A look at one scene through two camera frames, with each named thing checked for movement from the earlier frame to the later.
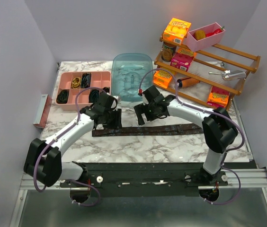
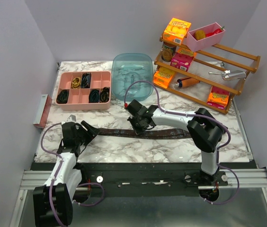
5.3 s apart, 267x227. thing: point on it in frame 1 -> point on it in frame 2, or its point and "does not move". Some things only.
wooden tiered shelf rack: (212, 73) does not move
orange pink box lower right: (218, 97) does not move
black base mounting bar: (146, 179) does not move
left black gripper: (117, 123) -> (91, 133)
